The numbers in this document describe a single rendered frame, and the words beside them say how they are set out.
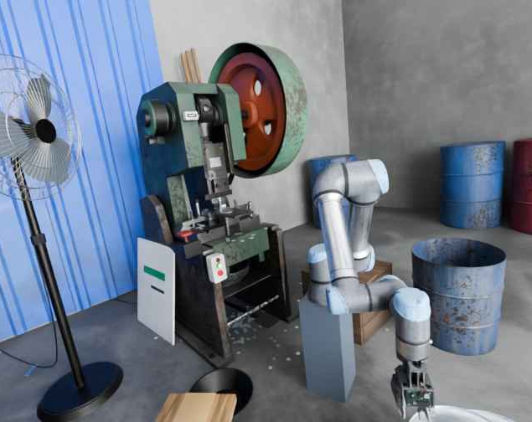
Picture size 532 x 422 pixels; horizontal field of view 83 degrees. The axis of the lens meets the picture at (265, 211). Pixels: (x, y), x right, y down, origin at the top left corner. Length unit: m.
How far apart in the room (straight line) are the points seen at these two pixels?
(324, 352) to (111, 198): 2.06
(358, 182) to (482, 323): 1.09
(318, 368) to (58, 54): 2.64
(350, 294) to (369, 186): 0.36
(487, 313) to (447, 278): 0.25
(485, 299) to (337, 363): 0.77
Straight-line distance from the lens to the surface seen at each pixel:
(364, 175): 1.01
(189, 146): 1.65
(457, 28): 4.55
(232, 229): 1.75
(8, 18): 2.87
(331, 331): 1.38
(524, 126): 4.30
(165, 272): 2.03
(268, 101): 1.93
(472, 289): 1.73
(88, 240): 2.80
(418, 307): 0.78
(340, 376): 1.50
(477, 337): 1.88
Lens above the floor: 1.13
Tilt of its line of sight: 12 degrees down
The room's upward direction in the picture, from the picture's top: 7 degrees counter-clockwise
